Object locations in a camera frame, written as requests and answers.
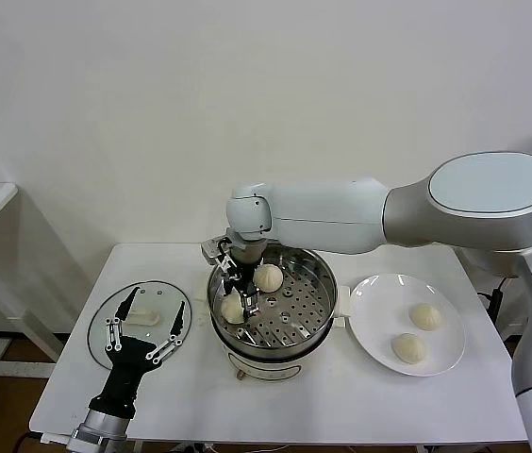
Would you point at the stainless steel steamer pot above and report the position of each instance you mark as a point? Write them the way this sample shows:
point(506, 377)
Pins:
point(266, 368)

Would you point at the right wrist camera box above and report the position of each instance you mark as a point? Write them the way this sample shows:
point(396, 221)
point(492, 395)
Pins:
point(210, 248)

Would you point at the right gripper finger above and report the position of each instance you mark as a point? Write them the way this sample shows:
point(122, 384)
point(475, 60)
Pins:
point(227, 279)
point(250, 304)

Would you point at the white steamed baozi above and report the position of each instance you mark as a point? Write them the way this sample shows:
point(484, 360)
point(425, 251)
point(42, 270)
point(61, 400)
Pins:
point(426, 316)
point(270, 277)
point(407, 348)
point(232, 310)

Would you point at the perforated steel steamer basket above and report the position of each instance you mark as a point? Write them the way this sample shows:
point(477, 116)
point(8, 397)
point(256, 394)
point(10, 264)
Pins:
point(294, 313)

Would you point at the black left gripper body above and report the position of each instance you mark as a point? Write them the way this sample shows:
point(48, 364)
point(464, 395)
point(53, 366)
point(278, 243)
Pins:
point(129, 368)

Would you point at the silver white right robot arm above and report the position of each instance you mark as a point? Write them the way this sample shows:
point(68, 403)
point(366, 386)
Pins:
point(332, 222)

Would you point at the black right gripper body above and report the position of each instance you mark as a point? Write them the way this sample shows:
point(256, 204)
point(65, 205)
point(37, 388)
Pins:
point(244, 266)

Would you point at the white round plate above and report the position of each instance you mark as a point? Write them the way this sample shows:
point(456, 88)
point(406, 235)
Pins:
point(374, 302)

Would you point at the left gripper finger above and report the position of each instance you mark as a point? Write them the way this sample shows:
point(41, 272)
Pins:
point(124, 307)
point(177, 321)

